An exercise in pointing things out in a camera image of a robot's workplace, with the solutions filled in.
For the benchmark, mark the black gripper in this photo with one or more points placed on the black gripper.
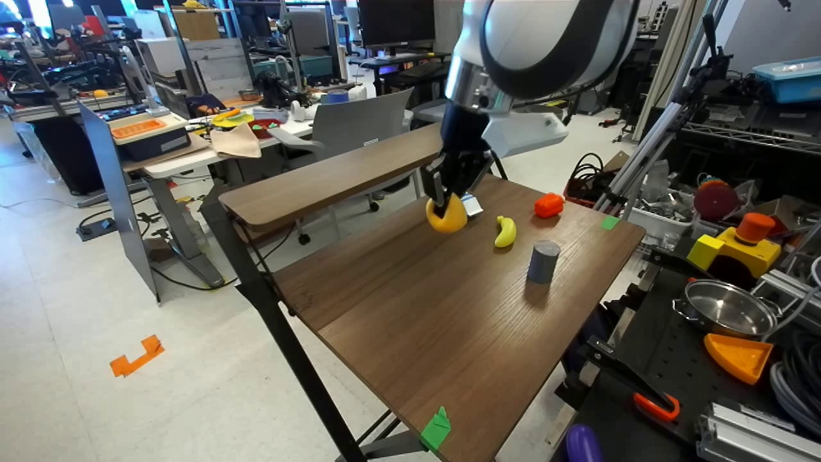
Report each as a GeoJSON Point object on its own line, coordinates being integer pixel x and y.
{"type": "Point", "coordinates": [462, 158]}

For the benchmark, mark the yellow round plush toy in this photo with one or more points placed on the yellow round plush toy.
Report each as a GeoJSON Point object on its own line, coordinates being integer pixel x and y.
{"type": "Point", "coordinates": [453, 218]}

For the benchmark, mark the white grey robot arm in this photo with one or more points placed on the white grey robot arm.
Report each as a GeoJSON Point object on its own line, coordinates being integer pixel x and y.
{"type": "Point", "coordinates": [517, 52]}

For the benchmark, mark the red tomato toy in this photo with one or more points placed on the red tomato toy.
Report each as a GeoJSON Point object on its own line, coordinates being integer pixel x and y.
{"type": "Point", "coordinates": [549, 206]}

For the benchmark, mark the yellow block toy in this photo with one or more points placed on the yellow block toy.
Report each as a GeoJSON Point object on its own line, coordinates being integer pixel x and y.
{"type": "Point", "coordinates": [754, 257]}

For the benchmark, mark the blue white milk carton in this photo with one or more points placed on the blue white milk carton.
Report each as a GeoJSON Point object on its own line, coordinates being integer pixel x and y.
{"type": "Point", "coordinates": [470, 206]}

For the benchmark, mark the raised wooden shelf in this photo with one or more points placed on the raised wooden shelf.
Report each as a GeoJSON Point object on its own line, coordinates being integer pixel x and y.
{"type": "Point", "coordinates": [302, 190]}

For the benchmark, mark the yellow banana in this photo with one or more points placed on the yellow banana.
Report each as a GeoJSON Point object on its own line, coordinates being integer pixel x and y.
{"type": "Point", "coordinates": [506, 232]}

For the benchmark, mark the grey blue cylinder cup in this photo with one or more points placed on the grey blue cylinder cup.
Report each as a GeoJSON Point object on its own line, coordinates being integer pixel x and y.
{"type": "Point", "coordinates": [543, 262]}

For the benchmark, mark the grey office chair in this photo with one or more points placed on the grey office chair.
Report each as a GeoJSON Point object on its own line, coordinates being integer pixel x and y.
{"type": "Point", "coordinates": [344, 126]}

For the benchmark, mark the black basket bag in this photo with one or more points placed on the black basket bag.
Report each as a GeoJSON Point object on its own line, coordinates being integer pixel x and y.
{"type": "Point", "coordinates": [586, 181]}

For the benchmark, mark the green tape right edge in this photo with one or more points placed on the green tape right edge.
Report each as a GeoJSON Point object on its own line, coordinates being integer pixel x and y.
{"type": "Point", "coordinates": [609, 222]}

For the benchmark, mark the black computer monitor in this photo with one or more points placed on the black computer monitor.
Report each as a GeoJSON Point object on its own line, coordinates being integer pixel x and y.
{"type": "Point", "coordinates": [396, 22]}

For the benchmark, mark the silver tripod pole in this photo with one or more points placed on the silver tripod pole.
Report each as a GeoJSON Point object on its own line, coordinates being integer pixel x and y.
{"type": "Point", "coordinates": [674, 117]}

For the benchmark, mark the green tape front corner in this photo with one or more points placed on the green tape front corner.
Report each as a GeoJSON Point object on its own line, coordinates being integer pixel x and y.
{"type": "Point", "coordinates": [438, 430]}

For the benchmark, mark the dark red disc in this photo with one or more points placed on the dark red disc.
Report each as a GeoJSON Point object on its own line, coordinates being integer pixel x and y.
{"type": "Point", "coordinates": [715, 199]}

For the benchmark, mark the purple round object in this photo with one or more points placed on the purple round object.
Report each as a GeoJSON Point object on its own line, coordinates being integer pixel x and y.
{"type": "Point", "coordinates": [581, 444]}

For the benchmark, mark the steel bowl pan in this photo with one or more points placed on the steel bowl pan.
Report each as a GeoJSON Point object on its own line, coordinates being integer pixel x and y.
{"type": "Point", "coordinates": [727, 309]}

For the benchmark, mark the orange topped box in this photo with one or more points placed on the orange topped box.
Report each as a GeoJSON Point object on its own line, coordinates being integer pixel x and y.
{"type": "Point", "coordinates": [150, 135]}

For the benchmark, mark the orange wedge block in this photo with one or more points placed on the orange wedge block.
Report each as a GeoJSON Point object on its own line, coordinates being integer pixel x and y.
{"type": "Point", "coordinates": [742, 357]}

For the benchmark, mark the grey leaning panel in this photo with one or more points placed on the grey leaning panel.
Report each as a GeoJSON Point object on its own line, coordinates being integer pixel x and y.
{"type": "Point", "coordinates": [119, 195]}

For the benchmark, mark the blue plastic bin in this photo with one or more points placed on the blue plastic bin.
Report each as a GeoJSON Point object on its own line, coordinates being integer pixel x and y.
{"type": "Point", "coordinates": [790, 83]}

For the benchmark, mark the orange handled clamp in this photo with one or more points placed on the orange handled clamp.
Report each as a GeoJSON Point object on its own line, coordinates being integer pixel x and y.
{"type": "Point", "coordinates": [666, 409]}

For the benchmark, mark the orange bracket on floor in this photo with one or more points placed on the orange bracket on floor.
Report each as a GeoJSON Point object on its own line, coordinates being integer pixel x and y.
{"type": "Point", "coordinates": [126, 364]}

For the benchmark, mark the aluminium extrusion rail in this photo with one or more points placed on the aluminium extrusion rail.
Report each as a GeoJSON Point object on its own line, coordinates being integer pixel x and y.
{"type": "Point", "coordinates": [745, 435]}

